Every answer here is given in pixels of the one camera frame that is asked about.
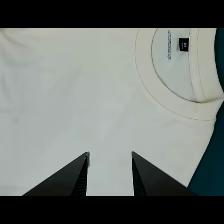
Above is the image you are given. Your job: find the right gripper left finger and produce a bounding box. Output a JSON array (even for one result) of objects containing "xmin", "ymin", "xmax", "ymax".
[{"xmin": 22, "ymin": 151, "xmax": 91, "ymax": 197}]

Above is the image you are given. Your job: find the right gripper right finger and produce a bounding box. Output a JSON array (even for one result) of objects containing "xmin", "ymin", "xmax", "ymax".
[{"xmin": 131, "ymin": 151, "xmax": 197, "ymax": 197}]

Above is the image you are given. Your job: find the white T-shirt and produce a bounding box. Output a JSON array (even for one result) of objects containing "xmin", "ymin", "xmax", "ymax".
[{"xmin": 0, "ymin": 27, "xmax": 224, "ymax": 197}]

